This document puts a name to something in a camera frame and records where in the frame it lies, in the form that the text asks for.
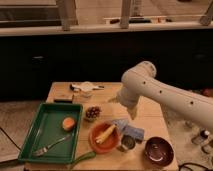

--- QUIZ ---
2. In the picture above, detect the yellow banana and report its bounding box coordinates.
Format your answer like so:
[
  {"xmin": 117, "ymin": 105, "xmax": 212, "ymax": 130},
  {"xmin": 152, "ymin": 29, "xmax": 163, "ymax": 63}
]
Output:
[{"xmin": 96, "ymin": 125, "xmax": 116, "ymax": 144}]

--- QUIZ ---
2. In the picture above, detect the small metal cup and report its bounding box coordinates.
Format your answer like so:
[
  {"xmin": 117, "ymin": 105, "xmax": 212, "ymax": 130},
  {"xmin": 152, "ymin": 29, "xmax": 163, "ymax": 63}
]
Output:
[{"xmin": 121, "ymin": 135, "xmax": 136, "ymax": 152}]

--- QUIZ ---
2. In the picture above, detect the silver fork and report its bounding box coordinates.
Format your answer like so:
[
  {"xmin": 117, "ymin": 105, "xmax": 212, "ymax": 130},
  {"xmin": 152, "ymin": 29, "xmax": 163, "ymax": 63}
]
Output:
[{"xmin": 33, "ymin": 134, "xmax": 71, "ymax": 157}]

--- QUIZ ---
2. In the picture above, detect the orange fruit half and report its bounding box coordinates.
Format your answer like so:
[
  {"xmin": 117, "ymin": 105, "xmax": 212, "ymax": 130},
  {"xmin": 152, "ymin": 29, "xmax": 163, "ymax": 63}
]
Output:
[{"xmin": 62, "ymin": 117, "xmax": 75, "ymax": 131}]

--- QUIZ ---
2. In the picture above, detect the red bowl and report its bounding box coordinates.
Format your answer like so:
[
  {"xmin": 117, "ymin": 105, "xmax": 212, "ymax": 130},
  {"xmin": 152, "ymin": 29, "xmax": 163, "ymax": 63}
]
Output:
[{"xmin": 89, "ymin": 122, "xmax": 119, "ymax": 154}]

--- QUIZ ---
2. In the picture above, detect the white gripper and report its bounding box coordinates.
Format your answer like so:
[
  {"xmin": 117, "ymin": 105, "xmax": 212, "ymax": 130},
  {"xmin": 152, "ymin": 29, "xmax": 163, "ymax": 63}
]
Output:
[{"xmin": 116, "ymin": 87, "xmax": 140, "ymax": 120}]

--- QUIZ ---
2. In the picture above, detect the green utensil handle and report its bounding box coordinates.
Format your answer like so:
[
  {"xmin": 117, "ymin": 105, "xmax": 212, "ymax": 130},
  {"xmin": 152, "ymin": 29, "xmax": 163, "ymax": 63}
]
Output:
[{"xmin": 70, "ymin": 151, "xmax": 96, "ymax": 169}]

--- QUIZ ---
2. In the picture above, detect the bunch of dark grapes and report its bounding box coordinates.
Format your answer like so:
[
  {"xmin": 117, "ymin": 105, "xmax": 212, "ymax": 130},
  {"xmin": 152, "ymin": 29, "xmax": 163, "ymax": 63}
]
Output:
[{"xmin": 85, "ymin": 106, "xmax": 101, "ymax": 121}]

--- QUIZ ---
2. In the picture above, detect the green tray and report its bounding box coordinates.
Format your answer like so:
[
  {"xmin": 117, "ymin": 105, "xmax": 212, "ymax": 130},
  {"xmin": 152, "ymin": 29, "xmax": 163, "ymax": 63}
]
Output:
[{"xmin": 18, "ymin": 103, "xmax": 83, "ymax": 164}]

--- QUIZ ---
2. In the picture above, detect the dark brown bowl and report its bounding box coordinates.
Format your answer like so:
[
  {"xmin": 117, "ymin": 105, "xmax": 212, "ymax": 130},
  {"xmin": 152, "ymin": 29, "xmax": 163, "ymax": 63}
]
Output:
[{"xmin": 144, "ymin": 137, "xmax": 174, "ymax": 167}]

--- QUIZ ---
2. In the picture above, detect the grey cloth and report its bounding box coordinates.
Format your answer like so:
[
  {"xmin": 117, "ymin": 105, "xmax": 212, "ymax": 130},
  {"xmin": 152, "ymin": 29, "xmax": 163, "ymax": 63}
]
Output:
[{"xmin": 111, "ymin": 119, "xmax": 129, "ymax": 133}]

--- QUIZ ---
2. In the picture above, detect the white black kitchen tool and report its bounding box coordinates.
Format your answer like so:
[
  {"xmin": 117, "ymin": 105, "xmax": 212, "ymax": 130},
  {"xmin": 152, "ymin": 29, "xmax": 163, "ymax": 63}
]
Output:
[{"xmin": 70, "ymin": 81, "xmax": 104, "ymax": 92}]

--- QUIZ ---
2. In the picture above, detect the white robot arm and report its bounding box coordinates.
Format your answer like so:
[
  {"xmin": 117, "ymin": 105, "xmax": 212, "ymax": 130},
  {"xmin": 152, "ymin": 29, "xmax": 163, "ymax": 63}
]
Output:
[{"xmin": 117, "ymin": 61, "xmax": 213, "ymax": 133}]

